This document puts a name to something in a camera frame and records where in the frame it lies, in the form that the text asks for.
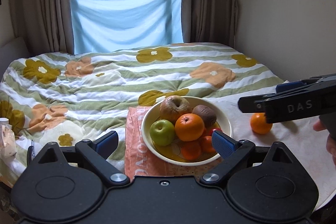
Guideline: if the small green apple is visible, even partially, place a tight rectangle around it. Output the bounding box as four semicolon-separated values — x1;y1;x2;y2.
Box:
149;119;175;146

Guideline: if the small tangerine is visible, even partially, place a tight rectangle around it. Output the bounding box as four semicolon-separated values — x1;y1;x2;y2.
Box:
199;136;216;153
181;140;202;161

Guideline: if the light blue window cloth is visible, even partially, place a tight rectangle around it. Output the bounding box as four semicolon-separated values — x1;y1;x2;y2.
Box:
70;0;183;54

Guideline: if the grey headboard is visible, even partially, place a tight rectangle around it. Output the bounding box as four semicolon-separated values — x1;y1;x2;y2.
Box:
0;37;31;79

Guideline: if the brown kiwi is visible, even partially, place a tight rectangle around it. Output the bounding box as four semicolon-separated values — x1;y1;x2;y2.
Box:
192;105;217;128

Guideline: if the black round object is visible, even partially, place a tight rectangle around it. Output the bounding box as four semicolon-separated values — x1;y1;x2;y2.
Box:
26;145;34;166

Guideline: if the pink printed cloth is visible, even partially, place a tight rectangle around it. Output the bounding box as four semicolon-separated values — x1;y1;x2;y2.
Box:
125;106;222;179

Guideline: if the wrinkled brown apple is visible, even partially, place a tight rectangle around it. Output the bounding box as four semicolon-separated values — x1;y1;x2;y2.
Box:
159;96;192;124

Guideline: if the white pink towel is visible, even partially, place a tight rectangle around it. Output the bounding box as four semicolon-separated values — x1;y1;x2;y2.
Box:
207;86;335;209

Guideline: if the person's hand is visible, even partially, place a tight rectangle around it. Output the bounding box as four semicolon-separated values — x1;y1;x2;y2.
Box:
313;119;336;165

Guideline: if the orange far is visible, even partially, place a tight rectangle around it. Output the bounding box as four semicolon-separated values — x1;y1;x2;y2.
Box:
250;113;273;135

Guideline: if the floral striped quilt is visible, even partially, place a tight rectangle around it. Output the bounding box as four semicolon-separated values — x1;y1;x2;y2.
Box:
1;43;281;186

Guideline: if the small white bottle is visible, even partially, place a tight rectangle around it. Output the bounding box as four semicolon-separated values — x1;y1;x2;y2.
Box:
0;118;17;159

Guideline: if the cream oval bowl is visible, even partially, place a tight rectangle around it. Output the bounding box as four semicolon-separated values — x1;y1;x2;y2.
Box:
141;96;232;166

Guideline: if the large orange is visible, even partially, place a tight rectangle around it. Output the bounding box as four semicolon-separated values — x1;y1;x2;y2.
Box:
175;113;205;141

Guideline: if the red tomato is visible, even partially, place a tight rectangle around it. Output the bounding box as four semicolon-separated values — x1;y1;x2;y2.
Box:
199;128;209;139
207;127;222;136

